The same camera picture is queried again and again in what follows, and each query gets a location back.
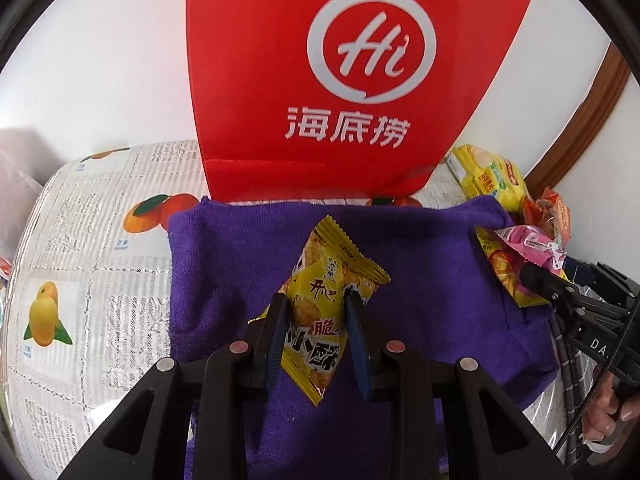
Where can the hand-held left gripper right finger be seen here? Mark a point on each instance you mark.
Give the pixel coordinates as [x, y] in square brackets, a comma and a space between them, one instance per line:
[357, 345]

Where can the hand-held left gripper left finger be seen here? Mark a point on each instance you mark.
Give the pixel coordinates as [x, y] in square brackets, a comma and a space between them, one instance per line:
[278, 340]

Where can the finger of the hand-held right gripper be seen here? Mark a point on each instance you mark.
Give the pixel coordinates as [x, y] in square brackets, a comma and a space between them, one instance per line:
[545, 285]
[610, 282]

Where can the magenta snack packet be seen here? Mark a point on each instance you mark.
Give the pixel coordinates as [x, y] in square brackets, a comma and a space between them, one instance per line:
[530, 245]

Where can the yellow crisp snack packet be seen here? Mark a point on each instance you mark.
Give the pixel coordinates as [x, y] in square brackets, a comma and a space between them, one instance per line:
[320, 290]

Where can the person's right hand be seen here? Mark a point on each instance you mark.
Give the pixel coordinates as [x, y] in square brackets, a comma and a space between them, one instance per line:
[610, 417]

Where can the yellow red snack packet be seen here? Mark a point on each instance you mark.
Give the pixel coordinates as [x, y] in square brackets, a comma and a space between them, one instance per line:
[500, 265]

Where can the orange chips bag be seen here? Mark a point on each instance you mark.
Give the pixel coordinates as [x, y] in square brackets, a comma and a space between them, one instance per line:
[557, 215]

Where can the purple towel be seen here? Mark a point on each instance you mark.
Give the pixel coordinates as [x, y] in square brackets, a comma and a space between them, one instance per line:
[225, 270]

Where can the yellow chips bag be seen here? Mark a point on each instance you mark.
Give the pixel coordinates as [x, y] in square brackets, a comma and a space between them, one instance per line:
[487, 177]

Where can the fruit printed tablecloth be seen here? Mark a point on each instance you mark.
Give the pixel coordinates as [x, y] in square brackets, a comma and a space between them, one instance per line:
[100, 270]

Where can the red paper bag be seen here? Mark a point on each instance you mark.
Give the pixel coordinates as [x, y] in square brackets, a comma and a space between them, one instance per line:
[250, 60]

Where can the pale cardboard box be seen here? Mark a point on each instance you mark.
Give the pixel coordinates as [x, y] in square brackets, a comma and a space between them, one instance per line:
[20, 157]

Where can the brown wooden door frame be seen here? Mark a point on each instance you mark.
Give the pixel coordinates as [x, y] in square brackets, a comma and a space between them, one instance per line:
[585, 125]

